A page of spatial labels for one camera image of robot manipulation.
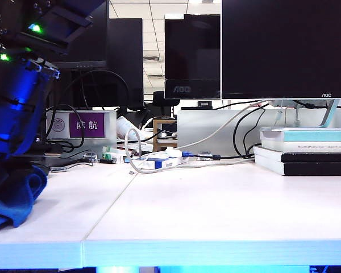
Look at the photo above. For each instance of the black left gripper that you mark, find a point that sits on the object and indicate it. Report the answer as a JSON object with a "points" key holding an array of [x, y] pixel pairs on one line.
{"points": [[5, 130]]}

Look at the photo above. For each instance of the blue microfiber rag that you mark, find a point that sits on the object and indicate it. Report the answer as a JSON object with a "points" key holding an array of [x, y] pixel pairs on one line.
{"points": [[17, 210]]}

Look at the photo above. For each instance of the small silver metal connector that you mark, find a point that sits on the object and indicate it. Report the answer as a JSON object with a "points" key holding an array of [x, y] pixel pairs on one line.
{"points": [[59, 169]]}

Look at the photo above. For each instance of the small clear plastic case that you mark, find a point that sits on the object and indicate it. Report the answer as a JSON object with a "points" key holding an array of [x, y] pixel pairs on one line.
{"points": [[91, 156]]}

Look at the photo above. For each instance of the white sign with purple card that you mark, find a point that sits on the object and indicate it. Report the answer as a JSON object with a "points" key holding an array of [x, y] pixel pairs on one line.
{"points": [[88, 125]]}

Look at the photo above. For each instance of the small flat black object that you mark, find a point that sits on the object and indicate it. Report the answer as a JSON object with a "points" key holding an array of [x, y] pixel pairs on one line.
{"points": [[106, 161]]}

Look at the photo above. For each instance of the green and white small box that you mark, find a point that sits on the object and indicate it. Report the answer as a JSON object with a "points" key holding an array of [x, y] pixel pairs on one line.
{"points": [[110, 157]]}

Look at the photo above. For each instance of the frosted white desk partition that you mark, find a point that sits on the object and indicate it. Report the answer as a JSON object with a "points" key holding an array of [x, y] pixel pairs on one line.
{"points": [[110, 128]]}

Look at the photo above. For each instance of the white crumpled bag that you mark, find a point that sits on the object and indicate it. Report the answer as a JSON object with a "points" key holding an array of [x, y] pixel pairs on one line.
{"points": [[125, 126]]}

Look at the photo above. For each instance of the stack of papers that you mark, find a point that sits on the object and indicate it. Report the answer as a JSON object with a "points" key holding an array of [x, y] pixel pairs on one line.
{"points": [[142, 146]]}

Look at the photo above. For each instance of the black monitor base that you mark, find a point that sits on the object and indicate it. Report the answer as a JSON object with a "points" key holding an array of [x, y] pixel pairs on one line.
{"points": [[136, 115]]}

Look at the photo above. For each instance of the blue and white box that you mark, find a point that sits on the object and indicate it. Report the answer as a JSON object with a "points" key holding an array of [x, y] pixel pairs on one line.
{"points": [[159, 164]]}

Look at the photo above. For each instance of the white adapter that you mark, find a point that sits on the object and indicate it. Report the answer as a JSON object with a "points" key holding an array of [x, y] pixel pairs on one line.
{"points": [[173, 153]]}

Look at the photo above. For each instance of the black monitor back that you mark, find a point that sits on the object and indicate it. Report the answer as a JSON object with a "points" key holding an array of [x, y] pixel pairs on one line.
{"points": [[125, 57]]}

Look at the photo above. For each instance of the black office chair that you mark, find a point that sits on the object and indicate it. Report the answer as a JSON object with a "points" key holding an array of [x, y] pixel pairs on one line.
{"points": [[162, 99]]}

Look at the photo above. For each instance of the ceiling air vent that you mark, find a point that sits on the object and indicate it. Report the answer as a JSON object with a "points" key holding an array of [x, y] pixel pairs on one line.
{"points": [[152, 59]]}

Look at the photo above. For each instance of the small silver metal clip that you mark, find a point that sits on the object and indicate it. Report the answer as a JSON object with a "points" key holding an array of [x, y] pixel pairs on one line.
{"points": [[206, 153]]}

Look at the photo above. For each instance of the grey desk partition panel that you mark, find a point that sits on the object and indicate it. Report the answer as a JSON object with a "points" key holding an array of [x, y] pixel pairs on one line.
{"points": [[204, 128]]}

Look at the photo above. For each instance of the black AOC monitor with silver edge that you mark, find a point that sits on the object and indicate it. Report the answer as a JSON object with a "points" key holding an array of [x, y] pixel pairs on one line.
{"points": [[191, 48]]}

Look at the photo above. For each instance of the right black AOC monitor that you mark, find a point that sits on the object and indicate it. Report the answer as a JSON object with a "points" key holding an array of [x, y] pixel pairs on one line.
{"points": [[272, 48]]}

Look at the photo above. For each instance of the white book with small print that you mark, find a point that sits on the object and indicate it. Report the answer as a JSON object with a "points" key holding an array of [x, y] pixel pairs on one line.
{"points": [[301, 147]]}

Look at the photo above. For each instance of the teal and white book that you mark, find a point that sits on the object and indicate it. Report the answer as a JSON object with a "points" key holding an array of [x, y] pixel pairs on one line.
{"points": [[315, 136]]}

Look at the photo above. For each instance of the silver monitor stand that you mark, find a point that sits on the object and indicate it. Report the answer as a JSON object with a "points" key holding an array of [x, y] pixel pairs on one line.
{"points": [[329, 116]]}

